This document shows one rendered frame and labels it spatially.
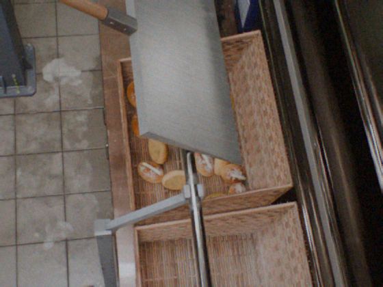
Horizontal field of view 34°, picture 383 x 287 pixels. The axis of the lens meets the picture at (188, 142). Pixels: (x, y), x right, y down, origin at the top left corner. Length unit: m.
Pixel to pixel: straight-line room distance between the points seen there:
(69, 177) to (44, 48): 0.67
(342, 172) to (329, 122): 0.11
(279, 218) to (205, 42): 0.58
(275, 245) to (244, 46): 0.68
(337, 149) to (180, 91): 0.44
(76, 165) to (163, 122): 1.34
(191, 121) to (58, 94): 1.45
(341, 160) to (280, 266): 0.69
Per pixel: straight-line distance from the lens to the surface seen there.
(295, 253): 1.83
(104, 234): 1.64
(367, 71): 1.32
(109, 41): 2.34
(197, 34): 1.72
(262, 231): 2.00
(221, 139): 1.59
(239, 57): 2.19
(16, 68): 2.79
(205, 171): 2.06
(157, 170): 2.03
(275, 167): 1.93
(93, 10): 1.41
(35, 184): 2.73
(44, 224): 2.67
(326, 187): 1.23
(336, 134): 1.31
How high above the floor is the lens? 2.53
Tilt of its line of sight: 65 degrees down
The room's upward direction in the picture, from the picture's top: 11 degrees clockwise
